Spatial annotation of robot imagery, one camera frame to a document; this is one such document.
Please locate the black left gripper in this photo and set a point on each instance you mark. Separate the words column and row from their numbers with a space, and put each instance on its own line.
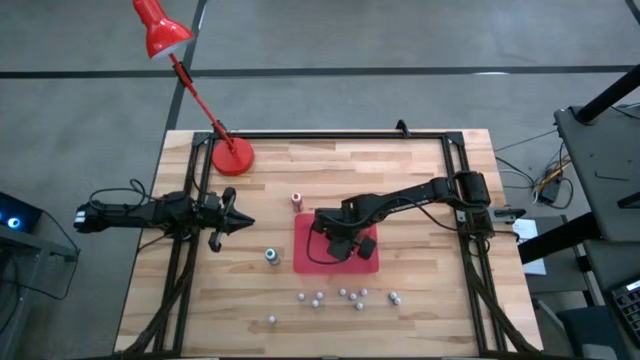
column 222, row 220

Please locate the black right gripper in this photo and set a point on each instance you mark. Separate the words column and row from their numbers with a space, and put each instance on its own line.
column 340, row 225

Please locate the green food coloring bottle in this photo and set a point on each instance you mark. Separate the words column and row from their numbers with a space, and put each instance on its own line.
column 271, row 255

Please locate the orange food coloring bottle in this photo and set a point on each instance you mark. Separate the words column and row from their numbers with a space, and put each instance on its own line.
column 297, row 200

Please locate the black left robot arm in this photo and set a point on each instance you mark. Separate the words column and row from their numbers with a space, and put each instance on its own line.
column 130, row 215

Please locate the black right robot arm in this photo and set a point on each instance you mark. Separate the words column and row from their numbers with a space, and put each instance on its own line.
column 400, row 195

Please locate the pink translucent plastic bin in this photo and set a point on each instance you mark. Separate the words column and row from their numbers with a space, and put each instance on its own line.
column 305, row 260

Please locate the red desk lamp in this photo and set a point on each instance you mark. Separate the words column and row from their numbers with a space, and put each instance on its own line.
column 232, row 157

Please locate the black clamp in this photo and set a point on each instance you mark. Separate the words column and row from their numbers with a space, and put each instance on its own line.
column 401, row 128

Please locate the white paper sheet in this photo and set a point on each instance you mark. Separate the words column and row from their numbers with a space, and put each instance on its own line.
column 525, row 230

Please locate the grey side table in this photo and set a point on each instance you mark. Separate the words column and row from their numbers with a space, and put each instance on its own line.
column 30, row 245

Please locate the black power adapter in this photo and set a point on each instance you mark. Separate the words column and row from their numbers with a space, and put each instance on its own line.
column 550, row 191

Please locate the black desk beam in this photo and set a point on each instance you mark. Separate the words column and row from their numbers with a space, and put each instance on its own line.
column 560, row 239

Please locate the black computer box blue light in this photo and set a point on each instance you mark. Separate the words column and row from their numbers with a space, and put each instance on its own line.
column 20, row 215

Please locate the dark grey desk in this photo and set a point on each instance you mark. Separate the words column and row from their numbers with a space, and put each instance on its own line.
column 600, row 150

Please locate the dark blue chair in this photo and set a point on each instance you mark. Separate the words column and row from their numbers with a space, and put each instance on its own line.
column 590, row 332

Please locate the black hex key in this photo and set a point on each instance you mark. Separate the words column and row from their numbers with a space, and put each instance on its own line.
column 611, row 178

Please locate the black pole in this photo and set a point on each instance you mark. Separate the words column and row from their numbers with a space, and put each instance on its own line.
column 607, row 95

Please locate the keyboard with colourful keys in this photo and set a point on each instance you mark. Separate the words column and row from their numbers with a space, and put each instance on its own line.
column 629, row 305

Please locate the black metal table frame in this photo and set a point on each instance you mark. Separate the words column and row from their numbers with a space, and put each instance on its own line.
column 325, row 135

